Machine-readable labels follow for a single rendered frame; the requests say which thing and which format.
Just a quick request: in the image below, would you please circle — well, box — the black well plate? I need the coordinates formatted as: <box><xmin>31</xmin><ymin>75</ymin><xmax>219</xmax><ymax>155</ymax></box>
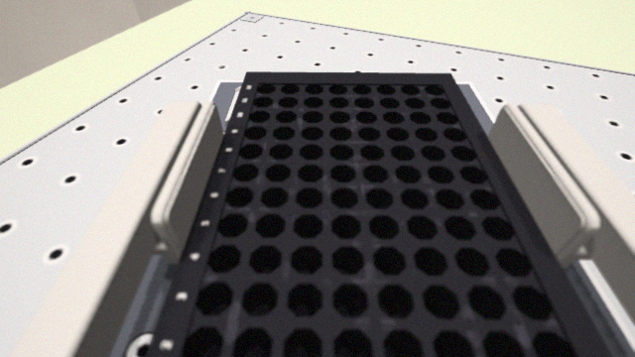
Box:
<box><xmin>146</xmin><ymin>71</ymin><xmax>612</xmax><ymax>357</ymax></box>

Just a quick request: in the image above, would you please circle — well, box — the grey perforated base plate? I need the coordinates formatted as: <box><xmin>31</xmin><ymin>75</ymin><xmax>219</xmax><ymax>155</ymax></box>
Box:
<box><xmin>0</xmin><ymin>11</ymin><xmax>635</xmax><ymax>357</ymax></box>

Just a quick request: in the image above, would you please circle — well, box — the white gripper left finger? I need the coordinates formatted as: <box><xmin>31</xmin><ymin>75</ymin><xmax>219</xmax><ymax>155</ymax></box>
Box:
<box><xmin>9</xmin><ymin>101</ymin><xmax>224</xmax><ymax>357</ymax></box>

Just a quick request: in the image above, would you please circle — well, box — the grey plate holder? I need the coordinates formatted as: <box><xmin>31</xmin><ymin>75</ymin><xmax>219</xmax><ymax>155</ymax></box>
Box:
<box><xmin>110</xmin><ymin>80</ymin><xmax>635</xmax><ymax>357</ymax></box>

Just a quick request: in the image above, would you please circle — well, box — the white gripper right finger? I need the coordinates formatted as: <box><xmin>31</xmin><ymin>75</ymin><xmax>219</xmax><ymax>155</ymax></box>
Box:
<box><xmin>487</xmin><ymin>103</ymin><xmax>635</xmax><ymax>325</ymax></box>

